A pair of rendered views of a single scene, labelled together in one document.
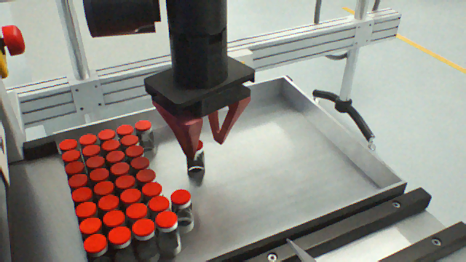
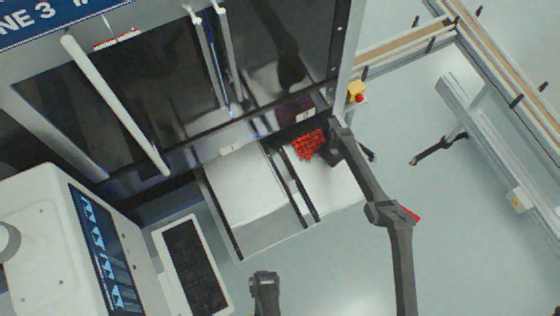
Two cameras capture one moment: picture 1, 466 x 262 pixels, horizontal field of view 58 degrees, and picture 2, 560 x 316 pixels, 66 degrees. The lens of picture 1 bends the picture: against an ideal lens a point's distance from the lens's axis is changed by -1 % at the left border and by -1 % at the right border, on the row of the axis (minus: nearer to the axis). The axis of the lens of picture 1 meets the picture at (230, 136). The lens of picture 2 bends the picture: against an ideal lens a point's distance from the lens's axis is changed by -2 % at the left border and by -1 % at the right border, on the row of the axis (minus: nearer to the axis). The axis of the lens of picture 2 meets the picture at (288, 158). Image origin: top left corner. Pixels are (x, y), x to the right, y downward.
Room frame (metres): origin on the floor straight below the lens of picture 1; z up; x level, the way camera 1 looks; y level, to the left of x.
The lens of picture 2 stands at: (0.22, -0.65, 2.61)
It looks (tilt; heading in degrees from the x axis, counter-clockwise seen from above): 67 degrees down; 91
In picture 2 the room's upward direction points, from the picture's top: 1 degrees counter-clockwise
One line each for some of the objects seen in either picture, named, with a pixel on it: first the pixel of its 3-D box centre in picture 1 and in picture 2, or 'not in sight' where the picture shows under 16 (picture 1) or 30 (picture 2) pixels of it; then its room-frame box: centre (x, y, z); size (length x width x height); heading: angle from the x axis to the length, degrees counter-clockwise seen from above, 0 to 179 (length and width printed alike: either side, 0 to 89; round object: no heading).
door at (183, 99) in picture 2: not in sight; (146, 105); (-0.20, -0.02, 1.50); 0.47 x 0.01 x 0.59; 26
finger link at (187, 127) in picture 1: (196, 119); not in sight; (0.38, 0.04, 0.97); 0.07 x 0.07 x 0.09; 40
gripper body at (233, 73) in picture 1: (199, 58); (331, 151); (0.39, 0.03, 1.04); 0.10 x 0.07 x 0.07; 130
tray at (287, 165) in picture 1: (217, 167); (327, 167); (0.38, 0.02, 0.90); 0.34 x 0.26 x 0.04; 115
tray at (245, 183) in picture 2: not in sight; (242, 178); (0.02, -0.03, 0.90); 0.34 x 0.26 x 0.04; 116
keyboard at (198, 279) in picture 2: not in sight; (193, 268); (-0.18, -0.39, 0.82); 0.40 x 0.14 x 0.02; 116
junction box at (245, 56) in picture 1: (235, 64); (519, 200); (1.38, -0.02, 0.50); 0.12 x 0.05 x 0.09; 116
